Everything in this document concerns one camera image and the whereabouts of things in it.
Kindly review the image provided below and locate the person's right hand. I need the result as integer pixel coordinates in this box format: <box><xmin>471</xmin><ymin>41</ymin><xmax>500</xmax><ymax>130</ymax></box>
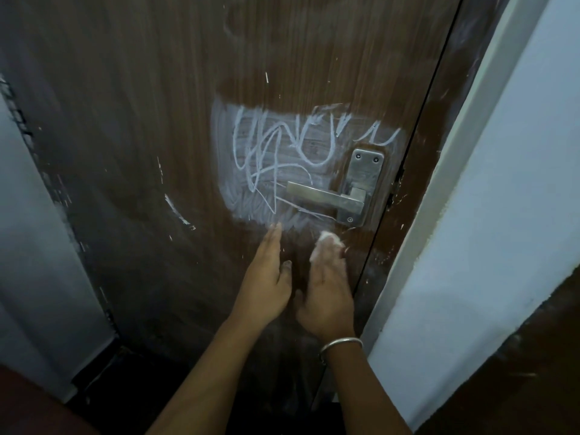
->
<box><xmin>293</xmin><ymin>242</ymin><xmax>356</xmax><ymax>344</ymax></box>

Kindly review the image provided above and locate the person's left hand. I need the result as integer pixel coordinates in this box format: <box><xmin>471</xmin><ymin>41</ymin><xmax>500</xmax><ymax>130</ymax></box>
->
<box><xmin>228</xmin><ymin>222</ymin><xmax>293</xmax><ymax>334</ymax></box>

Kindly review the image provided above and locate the small white cloth wad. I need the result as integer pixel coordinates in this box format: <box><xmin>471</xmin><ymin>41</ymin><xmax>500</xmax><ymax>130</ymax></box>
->
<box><xmin>309</xmin><ymin>230</ymin><xmax>345</xmax><ymax>263</ymax></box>

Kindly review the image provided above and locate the silver metal door handle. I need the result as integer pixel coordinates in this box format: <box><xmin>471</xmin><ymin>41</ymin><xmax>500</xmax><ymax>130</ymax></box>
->
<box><xmin>285</xmin><ymin>148</ymin><xmax>386</xmax><ymax>228</ymax></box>

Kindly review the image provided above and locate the brown wooden door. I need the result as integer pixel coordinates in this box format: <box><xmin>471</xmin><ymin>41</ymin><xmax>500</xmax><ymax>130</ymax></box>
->
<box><xmin>0</xmin><ymin>0</ymin><xmax>463</xmax><ymax>422</ymax></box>

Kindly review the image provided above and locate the person's right forearm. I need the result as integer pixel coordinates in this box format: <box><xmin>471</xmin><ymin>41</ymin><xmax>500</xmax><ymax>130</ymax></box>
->
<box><xmin>324</xmin><ymin>341</ymin><xmax>413</xmax><ymax>435</ymax></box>

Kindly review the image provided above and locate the person's left forearm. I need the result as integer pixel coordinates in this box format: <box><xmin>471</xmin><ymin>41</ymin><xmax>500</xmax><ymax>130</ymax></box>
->
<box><xmin>144</xmin><ymin>314</ymin><xmax>263</xmax><ymax>435</ymax></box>

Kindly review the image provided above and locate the dark brown door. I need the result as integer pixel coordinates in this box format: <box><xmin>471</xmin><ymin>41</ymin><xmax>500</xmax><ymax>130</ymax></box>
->
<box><xmin>414</xmin><ymin>265</ymin><xmax>580</xmax><ymax>435</ymax></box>

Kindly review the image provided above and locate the silver bangle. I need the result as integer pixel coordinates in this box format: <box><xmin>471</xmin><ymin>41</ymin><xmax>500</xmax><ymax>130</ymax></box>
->
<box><xmin>318</xmin><ymin>337</ymin><xmax>365</xmax><ymax>364</ymax></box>

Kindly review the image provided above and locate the dark red plastic chair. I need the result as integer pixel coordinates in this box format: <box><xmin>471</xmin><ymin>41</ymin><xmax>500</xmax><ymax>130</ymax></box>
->
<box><xmin>0</xmin><ymin>364</ymin><xmax>100</xmax><ymax>435</ymax></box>

